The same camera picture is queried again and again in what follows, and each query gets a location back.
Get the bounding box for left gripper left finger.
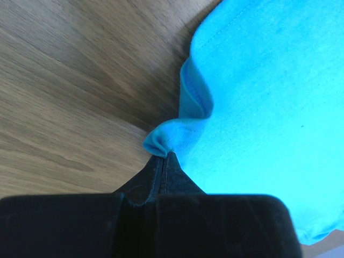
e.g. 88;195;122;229
114;156;164;206

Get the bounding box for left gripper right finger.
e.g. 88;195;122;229
160;152;205;195

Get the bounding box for turquoise t shirt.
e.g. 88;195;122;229
144;1;343;245

